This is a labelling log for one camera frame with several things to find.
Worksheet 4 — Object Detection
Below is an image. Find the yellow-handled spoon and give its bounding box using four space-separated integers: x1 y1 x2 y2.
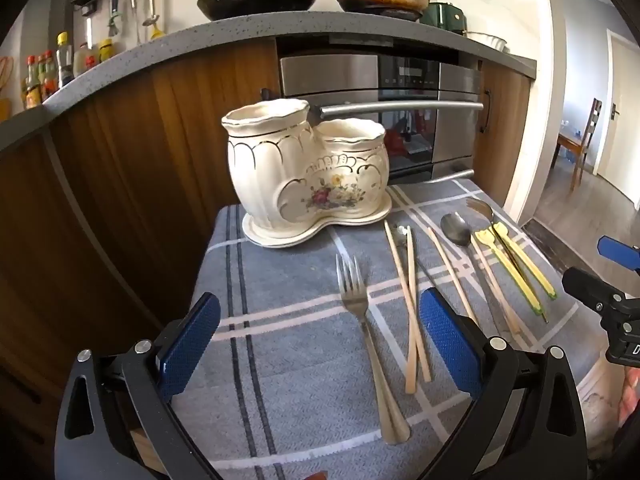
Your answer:
466 197 559 302

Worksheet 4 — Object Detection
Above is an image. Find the hanging black-handled kitchen tool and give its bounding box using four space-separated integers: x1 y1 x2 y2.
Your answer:
106 0 122 39

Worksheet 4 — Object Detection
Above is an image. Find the row of condiment bottles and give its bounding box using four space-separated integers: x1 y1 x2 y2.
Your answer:
20 32 119 110

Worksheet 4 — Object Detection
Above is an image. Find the cream floral ceramic utensil holder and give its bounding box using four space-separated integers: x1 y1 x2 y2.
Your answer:
221 99 391 233

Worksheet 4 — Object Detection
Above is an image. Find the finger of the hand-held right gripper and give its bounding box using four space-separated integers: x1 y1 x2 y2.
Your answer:
597 236 640 276
561 266 640 317

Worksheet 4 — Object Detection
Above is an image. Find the wooden chair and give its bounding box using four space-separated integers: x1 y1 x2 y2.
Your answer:
556 97 604 192

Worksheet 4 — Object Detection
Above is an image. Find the gas stove grate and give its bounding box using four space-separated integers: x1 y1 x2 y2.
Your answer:
369 7 427 22

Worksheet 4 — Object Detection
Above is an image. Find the steel oven door handle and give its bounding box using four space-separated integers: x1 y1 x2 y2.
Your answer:
320 101 485 121

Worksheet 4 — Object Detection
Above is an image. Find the grey plaid cloth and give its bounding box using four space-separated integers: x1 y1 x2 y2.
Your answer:
187 177 608 480

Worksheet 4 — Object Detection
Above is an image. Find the white door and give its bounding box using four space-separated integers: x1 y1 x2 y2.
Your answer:
594 29 640 207

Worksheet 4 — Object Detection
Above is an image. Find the white fluted bowl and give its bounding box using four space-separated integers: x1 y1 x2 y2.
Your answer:
464 31 509 54

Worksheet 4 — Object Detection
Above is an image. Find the wooden base cabinet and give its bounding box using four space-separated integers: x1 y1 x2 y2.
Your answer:
0 37 280 480

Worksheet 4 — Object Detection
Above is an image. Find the green kitchen appliance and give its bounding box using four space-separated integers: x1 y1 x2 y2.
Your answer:
419 2 469 39

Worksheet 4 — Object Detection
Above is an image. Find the cream ceramic drip tray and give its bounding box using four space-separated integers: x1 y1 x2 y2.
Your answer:
242 192 393 250

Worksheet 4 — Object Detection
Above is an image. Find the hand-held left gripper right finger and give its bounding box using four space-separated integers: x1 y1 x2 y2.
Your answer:
419 287 588 480

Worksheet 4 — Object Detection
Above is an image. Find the stainless steel built-in oven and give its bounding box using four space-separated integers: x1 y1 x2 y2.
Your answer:
276 51 484 187

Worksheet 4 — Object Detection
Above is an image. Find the grey speckled countertop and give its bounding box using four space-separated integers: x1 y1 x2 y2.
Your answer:
0 10 538 153

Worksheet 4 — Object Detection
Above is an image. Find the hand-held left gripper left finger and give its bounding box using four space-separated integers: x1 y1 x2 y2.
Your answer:
54 291 223 480

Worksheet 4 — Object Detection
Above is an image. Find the steel fork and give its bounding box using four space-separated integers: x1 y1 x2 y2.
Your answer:
336 254 412 445

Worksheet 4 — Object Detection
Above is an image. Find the large steel spoon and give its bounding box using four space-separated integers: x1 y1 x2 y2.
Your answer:
440 212 503 323

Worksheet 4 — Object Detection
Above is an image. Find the yellow-handled fork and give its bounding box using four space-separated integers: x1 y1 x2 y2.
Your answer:
472 227 549 324

